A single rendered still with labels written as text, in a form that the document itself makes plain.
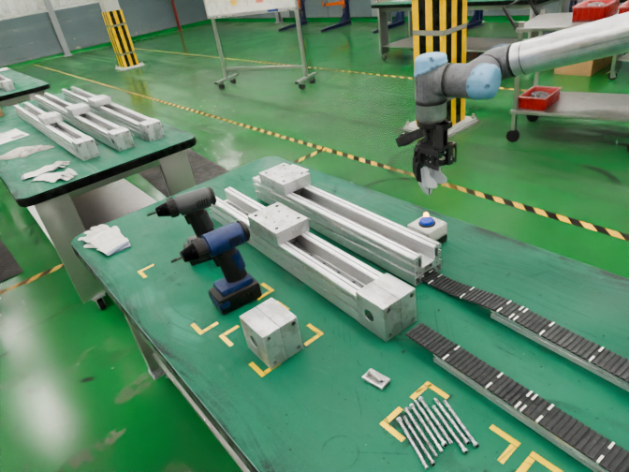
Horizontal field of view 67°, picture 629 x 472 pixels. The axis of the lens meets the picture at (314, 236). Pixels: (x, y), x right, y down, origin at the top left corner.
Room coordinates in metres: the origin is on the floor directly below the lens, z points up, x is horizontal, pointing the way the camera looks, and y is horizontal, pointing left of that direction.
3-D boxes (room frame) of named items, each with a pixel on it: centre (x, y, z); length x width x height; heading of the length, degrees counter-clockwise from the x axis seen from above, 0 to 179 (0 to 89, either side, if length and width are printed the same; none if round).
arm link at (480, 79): (1.07, -0.42, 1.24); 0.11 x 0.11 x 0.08; 45
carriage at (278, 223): (1.22, 0.10, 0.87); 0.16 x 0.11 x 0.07; 32
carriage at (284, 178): (1.53, 0.07, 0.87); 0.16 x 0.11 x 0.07; 32
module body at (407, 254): (1.32, -0.06, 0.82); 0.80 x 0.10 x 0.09; 32
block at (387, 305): (0.85, -0.15, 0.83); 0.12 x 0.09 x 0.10; 122
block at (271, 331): (0.82, 0.12, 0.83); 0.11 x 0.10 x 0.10; 123
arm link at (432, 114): (1.13, -0.34, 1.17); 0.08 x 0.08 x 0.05
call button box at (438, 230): (1.15, -0.31, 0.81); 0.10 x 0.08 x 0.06; 122
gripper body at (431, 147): (1.13, -0.34, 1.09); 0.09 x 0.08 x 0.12; 32
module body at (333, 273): (1.22, 0.10, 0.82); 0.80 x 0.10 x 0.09; 32
